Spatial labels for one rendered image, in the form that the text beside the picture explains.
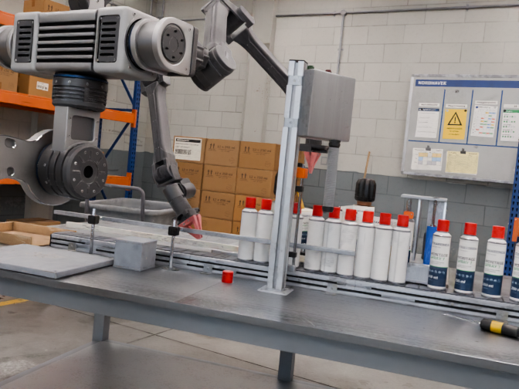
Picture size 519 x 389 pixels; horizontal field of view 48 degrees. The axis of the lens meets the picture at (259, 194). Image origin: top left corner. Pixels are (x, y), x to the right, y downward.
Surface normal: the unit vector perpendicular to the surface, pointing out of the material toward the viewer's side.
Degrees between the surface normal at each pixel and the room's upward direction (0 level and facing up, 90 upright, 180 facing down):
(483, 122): 91
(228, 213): 90
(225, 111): 90
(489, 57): 90
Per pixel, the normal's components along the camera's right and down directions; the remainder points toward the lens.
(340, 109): 0.60, 0.10
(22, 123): 0.86, 0.11
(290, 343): -0.31, 0.02
